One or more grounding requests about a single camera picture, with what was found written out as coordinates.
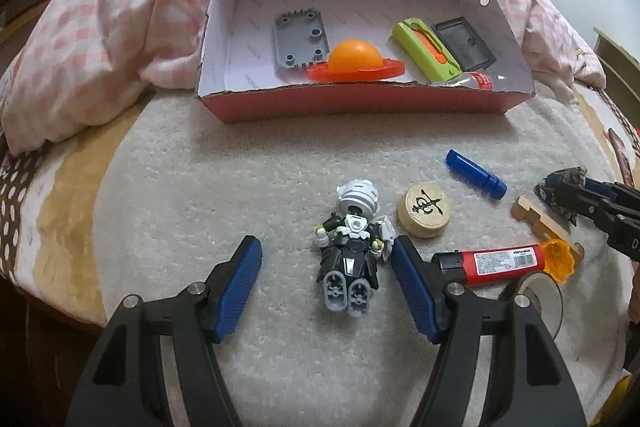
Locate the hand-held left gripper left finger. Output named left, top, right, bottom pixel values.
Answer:
left=65, top=234, right=263, bottom=427

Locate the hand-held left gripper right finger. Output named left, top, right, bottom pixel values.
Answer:
left=391, top=234, right=588, bottom=427

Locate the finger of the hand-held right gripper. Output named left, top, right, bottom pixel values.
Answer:
left=552, top=184, right=623, bottom=230
left=582, top=177, right=640, bottom=210

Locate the dark snack wrapper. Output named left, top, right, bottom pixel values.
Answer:
left=534, top=166, right=588, bottom=228

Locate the notched wooden block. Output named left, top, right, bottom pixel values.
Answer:
left=511, top=196, right=586, bottom=267

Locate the orange plastic gear piece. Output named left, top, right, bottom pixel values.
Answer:
left=542, top=239, right=573, bottom=283

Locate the black and white toy robot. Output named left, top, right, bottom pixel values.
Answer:
left=315, top=179, right=398, bottom=314

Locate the round wooden chess piece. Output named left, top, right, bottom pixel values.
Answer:
left=397, top=184, right=453, bottom=239

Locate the red tube with label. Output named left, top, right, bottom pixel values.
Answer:
left=431, top=244, right=548, bottom=290

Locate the black tape roll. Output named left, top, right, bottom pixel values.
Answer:
left=500, top=272, right=566, bottom=340

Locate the blue plastic cylinder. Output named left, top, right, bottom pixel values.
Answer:
left=446, top=149, right=508, bottom=202

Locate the clear bottle with red label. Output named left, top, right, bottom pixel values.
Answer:
left=430, top=71, right=511, bottom=92

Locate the dark transparent plastic case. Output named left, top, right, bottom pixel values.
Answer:
left=431, top=18, right=497, bottom=72

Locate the red plastic ring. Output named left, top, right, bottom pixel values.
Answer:
left=306, top=59, right=406, bottom=82

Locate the green toy utility knife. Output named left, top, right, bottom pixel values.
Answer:
left=391, top=18, right=462, bottom=84

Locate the orange ping-pong ball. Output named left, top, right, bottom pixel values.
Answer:
left=327, top=39, right=386, bottom=72

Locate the grey studded plastic plate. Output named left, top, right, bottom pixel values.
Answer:
left=272, top=8, right=331, bottom=70

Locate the white fluffy towel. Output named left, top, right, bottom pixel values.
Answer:
left=97, top=82, right=631, bottom=427

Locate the wooden bedside shelf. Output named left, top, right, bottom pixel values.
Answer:
left=592, top=27, right=640, bottom=108

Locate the patterned bed sheet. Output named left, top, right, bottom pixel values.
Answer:
left=0, top=82, right=640, bottom=328

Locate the pink checkered quilt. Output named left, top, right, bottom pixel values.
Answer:
left=0, top=0, right=608, bottom=155

